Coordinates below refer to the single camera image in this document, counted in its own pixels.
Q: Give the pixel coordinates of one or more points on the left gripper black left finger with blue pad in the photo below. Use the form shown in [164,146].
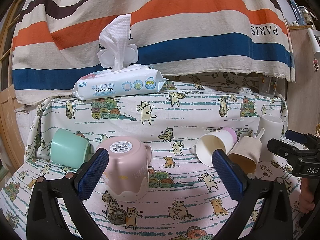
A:
[45,219]

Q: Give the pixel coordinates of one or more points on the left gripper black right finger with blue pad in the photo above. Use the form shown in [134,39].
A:
[274,220]

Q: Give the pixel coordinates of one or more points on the beige square cup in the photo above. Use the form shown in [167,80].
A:
[246,154]

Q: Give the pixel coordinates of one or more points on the mint green cup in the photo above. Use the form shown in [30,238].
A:
[69,149]

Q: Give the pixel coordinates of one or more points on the pink upside-down mug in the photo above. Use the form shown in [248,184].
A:
[126,174]

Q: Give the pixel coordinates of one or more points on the white cup pink base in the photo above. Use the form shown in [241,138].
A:
[223,139]

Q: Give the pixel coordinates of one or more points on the person's hand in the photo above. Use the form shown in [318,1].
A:
[306,197]

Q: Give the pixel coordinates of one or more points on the white upright mug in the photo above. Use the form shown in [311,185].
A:
[272,126]

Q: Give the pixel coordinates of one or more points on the cat print bed sheet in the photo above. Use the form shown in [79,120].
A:
[186,199]

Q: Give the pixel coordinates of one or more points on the white tube on cabinet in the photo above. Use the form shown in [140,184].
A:
[314,38]

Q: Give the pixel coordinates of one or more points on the baby wipes pack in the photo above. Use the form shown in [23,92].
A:
[122,75]

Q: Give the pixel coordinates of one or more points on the striped fabric cloth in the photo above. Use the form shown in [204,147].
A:
[56,42]

